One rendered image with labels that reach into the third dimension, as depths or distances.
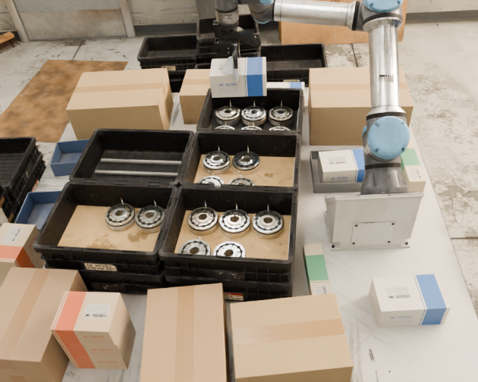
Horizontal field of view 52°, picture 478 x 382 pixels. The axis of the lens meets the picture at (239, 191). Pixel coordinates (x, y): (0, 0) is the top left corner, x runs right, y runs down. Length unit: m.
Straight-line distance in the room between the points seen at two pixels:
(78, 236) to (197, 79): 0.96
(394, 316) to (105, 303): 0.83
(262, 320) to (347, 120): 0.99
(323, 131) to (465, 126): 1.65
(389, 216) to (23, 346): 1.15
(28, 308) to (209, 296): 0.53
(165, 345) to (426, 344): 0.75
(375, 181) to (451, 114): 2.11
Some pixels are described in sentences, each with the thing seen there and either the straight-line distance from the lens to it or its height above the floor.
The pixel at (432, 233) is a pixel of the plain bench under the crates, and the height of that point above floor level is 0.70.
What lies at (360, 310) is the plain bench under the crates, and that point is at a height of 0.70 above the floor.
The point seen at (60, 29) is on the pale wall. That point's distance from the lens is 4.94.
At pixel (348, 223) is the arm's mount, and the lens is 1.63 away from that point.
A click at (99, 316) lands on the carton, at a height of 0.92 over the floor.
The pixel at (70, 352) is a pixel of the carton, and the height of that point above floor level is 0.81.
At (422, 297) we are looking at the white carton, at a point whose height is 0.79.
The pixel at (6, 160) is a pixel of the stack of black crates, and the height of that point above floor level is 0.38.
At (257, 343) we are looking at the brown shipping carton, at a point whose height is 0.86.
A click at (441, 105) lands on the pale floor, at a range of 3.73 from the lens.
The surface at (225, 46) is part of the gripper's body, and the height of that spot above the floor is 1.24.
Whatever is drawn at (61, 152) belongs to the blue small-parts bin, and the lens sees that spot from 2.31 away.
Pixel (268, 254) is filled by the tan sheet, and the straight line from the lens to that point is 1.55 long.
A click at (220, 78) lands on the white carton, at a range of 1.77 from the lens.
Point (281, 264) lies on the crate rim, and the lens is 1.40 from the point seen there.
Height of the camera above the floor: 2.05
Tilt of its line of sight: 45 degrees down
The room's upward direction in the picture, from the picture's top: 5 degrees counter-clockwise
